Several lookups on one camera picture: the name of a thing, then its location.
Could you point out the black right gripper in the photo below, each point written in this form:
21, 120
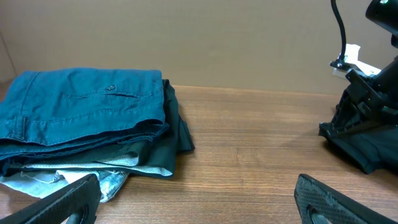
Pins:
369, 102

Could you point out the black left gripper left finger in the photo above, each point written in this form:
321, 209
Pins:
76, 203

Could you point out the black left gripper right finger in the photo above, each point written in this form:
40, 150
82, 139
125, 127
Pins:
318, 203

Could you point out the black polo shirt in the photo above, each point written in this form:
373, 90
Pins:
369, 151

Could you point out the folded light blue jeans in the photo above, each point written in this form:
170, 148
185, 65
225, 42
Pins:
43, 183

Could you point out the folded dark green garment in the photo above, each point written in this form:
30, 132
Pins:
154, 153

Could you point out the folded blue denim shorts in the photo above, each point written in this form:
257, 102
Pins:
56, 113

